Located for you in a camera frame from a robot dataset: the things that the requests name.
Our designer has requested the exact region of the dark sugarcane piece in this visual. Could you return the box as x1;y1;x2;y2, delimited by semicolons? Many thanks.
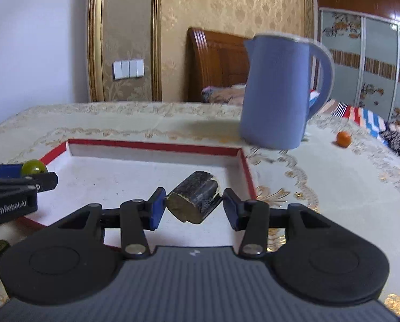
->
165;171;222;225

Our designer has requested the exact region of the sliding door wardrobe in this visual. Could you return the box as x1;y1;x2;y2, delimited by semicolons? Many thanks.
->
316;0;400;124

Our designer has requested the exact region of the wooden bed headboard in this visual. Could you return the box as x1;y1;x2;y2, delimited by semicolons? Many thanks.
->
185;27;249;103

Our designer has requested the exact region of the red shallow cardboard tray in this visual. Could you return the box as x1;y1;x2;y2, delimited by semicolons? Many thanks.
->
16;138;258;252

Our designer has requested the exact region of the striped colourful cloth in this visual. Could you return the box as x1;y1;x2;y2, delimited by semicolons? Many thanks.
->
319;99;400;157

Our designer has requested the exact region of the small orange kumquat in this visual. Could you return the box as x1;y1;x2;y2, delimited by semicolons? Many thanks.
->
336;131;352;148

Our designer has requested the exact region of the green tomato with stem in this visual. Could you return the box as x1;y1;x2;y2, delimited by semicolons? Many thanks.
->
20;159;48;176

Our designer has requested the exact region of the embroidered cream tablecloth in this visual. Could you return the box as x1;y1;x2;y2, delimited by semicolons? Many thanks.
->
0;102;400;315

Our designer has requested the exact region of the white wall switch panel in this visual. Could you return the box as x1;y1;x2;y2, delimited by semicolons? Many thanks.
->
113;59;145;81

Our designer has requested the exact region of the gold wall trim frame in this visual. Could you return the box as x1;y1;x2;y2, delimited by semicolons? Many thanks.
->
87;0;162;102

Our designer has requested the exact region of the blue plastic pitcher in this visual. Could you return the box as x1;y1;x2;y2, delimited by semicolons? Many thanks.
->
239;31;335;150

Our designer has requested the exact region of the bedding on bed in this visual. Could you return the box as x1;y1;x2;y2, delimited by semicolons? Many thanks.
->
201;84;246;106

